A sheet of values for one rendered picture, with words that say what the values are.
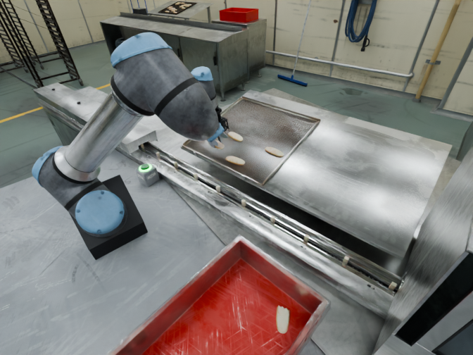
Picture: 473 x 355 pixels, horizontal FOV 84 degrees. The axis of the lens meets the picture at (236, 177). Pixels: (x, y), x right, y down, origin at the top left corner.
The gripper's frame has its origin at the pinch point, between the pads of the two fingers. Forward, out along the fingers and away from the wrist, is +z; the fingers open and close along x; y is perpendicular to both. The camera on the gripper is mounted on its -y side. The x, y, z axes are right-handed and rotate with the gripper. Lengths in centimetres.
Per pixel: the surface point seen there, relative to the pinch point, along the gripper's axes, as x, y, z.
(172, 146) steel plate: -6.5, -32.8, 13.5
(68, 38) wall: 143, -706, 105
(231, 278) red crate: -40, 47, 6
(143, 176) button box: -33.2, -13.2, 2.0
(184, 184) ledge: -23.7, 2.2, 5.8
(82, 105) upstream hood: -22, -104, 1
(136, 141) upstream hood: -21.5, -38.6, 1.8
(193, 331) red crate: -58, 50, 3
